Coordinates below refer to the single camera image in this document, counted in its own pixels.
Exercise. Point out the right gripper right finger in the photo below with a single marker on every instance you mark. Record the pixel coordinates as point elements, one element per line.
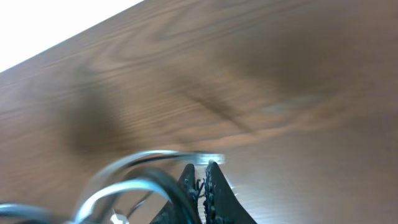
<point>221,205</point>

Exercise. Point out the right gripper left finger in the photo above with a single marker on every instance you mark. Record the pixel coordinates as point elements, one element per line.
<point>182,193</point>

